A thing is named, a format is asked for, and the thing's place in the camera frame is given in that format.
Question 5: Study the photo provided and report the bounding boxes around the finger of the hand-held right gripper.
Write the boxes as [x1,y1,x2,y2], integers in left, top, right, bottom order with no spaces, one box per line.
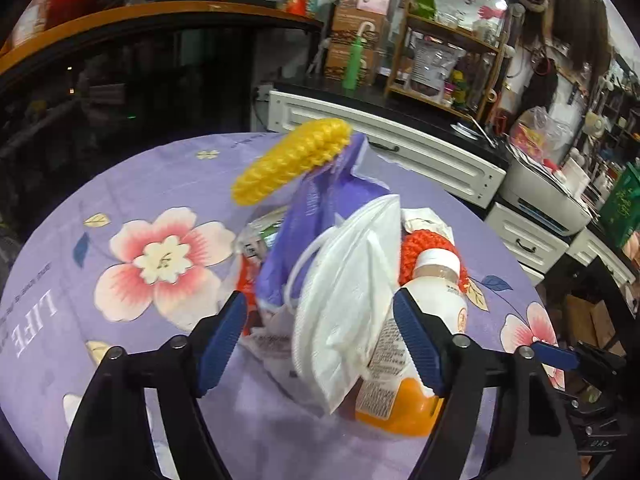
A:
[531,340,628,386]

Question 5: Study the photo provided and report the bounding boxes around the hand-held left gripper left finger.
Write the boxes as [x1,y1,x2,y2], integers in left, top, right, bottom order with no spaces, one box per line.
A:
[59,290,249,480]

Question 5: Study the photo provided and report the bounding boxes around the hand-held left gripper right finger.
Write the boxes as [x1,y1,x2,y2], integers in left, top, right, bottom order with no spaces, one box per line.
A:
[392,287,583,480]

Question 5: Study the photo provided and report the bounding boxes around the red and white plastic bag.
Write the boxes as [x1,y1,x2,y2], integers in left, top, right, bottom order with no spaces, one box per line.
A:
[232,206,301,381]

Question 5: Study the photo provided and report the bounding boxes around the orange juice bottle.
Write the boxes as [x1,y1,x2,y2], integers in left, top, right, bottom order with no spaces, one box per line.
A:
[352,249,469,436]

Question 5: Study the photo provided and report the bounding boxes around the white face mask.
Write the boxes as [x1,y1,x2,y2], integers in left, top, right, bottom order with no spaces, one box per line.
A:
[285,194,403,415]

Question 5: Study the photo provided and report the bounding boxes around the orange crocheted piece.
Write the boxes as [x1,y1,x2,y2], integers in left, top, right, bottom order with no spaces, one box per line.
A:
[398,229,470,293]

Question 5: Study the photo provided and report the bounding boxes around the small white drawer unit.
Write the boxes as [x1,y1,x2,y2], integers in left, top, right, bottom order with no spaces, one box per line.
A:
[485,202,571,273]

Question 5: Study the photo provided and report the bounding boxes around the small crumpled white tissue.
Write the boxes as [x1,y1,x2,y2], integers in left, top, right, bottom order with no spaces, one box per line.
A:
[402,208,453,241]

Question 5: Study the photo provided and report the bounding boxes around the purple snack packet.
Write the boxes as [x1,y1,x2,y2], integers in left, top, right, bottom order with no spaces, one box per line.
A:
[254,134,396,311]

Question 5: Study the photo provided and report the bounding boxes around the white printer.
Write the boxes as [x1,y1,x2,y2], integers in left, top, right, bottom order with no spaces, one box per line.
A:
[500,152,596,236]

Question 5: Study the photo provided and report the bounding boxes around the green printed box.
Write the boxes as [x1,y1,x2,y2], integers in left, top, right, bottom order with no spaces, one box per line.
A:
[599,162,640,248]

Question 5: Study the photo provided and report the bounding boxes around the purple floral tablecloth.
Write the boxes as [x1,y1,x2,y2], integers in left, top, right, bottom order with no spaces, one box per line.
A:
[0,131,568,480]

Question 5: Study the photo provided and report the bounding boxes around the yellow crocheted corn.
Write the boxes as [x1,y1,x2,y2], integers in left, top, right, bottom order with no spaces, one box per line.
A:
[231,119,352,207]

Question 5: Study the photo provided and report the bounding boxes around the long white cabinet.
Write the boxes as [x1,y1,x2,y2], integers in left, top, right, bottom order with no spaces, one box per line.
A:
[267,90,507,208]

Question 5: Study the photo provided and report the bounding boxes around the clear bag with red contents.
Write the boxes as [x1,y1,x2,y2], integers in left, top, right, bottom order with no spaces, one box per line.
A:
[510,106,566,161]

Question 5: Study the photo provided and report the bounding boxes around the glass counter with wooden top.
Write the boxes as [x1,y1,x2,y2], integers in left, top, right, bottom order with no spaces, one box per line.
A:
[0,0,326,241]

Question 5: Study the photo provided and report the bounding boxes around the silver foil pouch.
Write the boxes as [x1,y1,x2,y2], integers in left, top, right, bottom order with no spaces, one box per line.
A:
[410,40,458,96]

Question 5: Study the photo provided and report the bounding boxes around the green folded umbrella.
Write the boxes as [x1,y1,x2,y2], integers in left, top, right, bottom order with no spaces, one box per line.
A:
[343,22,376,93]

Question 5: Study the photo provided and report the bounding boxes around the wooden shelf rack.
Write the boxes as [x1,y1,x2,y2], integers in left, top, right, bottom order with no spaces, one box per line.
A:
[384,2,508,123]

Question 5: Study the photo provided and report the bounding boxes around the stacked brown cardboard boxes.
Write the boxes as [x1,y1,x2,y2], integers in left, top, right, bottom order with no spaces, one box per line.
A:
[325,0,391,86]

